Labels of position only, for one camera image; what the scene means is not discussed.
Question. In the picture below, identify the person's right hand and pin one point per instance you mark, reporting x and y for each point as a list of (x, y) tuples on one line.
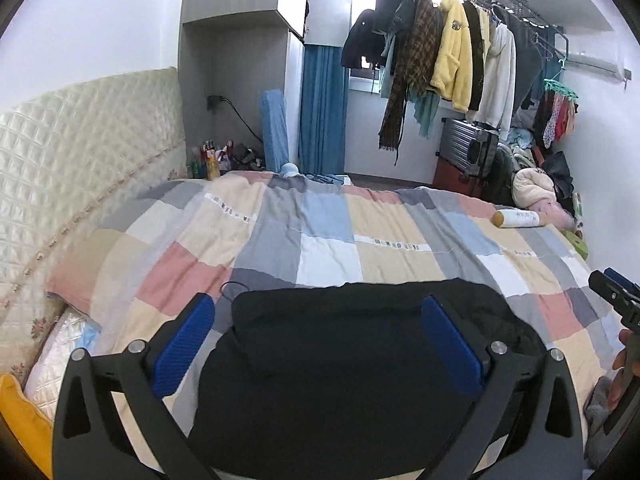
[(617, 387)]

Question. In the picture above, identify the grey wardrobe cabinet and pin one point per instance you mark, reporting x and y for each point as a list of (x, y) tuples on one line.
[(230, 53)]

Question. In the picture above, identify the blue curtain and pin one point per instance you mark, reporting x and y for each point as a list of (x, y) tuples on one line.
[(323, 111)]

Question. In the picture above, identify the patchwork plaid bed quilt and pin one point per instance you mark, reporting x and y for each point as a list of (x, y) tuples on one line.
[(249, 231)]

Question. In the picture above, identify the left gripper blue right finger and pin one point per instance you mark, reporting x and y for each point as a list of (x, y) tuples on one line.
[(459, 346)]

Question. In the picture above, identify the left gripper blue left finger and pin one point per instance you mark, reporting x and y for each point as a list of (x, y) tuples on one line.
[(175, 345)]

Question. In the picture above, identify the black jacket hanging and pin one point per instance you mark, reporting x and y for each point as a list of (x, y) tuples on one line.
[(363, 42)]

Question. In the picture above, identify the grey fleece blanket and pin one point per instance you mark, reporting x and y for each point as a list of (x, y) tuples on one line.
[(596, 412)]

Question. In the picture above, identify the white wall air conditioner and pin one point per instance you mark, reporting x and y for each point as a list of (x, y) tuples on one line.
[(598, 52)]

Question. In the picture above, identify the blue folded mat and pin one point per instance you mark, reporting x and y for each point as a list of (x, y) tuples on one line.
[(274, 131)]

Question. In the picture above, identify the yellow fleece jacket hanging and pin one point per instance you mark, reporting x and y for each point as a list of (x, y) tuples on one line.
[(453, 68)]

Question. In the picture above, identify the yellow pillow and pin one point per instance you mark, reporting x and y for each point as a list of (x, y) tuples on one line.
[(32, 428)]

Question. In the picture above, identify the bottles on bedside shelf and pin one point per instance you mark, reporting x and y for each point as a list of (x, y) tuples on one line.
[(210, 162)]

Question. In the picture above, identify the black puffer jacket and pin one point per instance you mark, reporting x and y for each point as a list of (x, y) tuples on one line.
[(342, 382)]

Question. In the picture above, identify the cream quilted headboard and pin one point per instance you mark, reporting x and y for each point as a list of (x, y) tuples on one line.
[(69, 158)]

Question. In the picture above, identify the green sock drying hanger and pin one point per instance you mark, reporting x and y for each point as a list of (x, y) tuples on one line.
[(555, 84)]

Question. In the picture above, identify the brown plaid scarf hanging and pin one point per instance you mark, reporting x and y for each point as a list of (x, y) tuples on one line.
[(416, 52)]

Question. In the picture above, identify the white hoodie hanging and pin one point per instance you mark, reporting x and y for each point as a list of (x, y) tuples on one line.
[(497, 101)]

